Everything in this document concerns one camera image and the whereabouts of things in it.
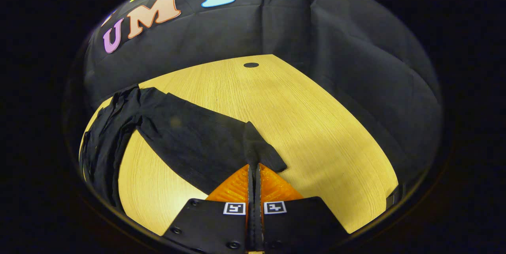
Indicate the black garment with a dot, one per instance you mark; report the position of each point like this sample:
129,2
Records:
185,135

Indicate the round black table grommet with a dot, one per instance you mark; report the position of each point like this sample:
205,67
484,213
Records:
251,64

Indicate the small black clamp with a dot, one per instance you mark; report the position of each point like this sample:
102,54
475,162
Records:
393,196

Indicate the black backdrop cloth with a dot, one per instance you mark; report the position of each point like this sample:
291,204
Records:
316,29

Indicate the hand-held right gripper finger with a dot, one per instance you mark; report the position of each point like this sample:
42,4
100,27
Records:
258,226
250,226

